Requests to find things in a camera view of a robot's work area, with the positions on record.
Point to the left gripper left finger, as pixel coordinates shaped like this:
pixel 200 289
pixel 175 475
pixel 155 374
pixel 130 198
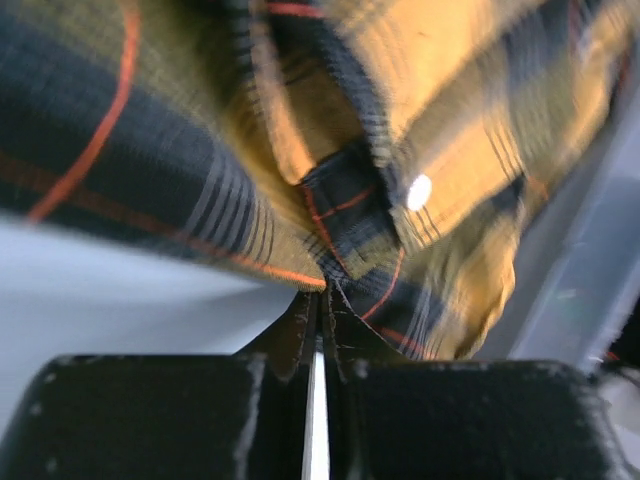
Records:
pixel 239 416

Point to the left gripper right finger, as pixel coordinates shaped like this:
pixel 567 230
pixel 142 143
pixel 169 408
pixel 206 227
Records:
pixel 393 418

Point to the yellow plaid long sleeve shirt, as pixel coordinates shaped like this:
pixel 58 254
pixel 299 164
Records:
pixel 394 151

